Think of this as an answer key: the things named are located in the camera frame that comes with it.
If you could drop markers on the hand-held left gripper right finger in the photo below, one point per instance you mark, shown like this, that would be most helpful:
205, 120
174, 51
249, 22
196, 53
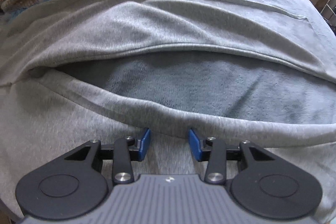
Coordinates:
195, 145

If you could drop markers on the metal shoe rack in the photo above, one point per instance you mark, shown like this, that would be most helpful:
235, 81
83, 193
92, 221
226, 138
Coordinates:
329, 3

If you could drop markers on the grey sweatpants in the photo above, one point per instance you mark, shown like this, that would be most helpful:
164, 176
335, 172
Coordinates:
131, 19

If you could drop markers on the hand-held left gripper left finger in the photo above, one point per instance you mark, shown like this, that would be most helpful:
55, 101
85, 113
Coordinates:
144, 145

